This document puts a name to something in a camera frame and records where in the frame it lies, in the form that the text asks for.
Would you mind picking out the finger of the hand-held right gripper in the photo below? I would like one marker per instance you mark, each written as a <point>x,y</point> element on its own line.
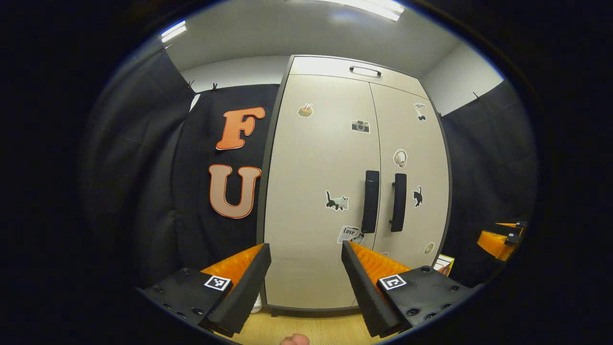
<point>507,224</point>
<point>493,242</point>

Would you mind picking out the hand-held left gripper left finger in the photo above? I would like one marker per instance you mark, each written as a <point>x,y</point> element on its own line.
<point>249,287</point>

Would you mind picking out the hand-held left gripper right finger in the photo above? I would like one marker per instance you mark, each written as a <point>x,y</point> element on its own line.
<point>359,287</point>

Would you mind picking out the cabinet door with cherry sticker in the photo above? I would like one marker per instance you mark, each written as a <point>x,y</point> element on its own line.
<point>431,167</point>

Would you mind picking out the cabinet door with camera sticker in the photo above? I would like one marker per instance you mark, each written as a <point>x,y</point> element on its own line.
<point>311,167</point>

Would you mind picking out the white shoe cabinet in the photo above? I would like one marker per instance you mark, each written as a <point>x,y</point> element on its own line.
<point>306,64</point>

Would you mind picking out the white cabinet drawer front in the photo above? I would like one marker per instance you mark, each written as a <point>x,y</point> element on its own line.
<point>325,67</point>

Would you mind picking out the yellow red cardboard box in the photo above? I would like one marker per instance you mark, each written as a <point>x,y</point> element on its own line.
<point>443,263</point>

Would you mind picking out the black backdrop cloth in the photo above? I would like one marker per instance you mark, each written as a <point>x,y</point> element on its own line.
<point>483,167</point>
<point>143,167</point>

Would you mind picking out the wide ceiling light panel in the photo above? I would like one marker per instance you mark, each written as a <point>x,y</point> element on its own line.
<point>373,7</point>

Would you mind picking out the narrow ceiling light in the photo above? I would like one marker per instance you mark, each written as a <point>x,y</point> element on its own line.
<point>173,30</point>

